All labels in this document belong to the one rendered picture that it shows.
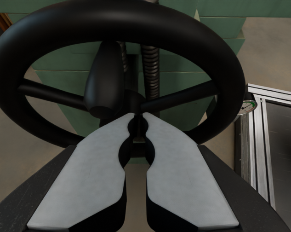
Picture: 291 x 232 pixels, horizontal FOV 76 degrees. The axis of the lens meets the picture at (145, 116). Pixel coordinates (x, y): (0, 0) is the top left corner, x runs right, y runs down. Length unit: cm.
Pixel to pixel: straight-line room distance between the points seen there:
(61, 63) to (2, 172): 93
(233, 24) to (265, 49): 154
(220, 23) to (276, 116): 86
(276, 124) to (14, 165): 140
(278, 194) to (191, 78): 68
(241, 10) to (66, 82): 39
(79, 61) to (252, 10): 33
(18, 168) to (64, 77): 84
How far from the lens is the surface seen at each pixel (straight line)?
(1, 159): 132
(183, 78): 46
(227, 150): 120
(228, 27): 39
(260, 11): 40
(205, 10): 36
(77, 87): 50
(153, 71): 27
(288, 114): 122
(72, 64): 44
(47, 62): 46
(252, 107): 50
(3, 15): 199
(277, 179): 101
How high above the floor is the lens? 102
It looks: 59 degrees down
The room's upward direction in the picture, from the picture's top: 2 degrees clockwise
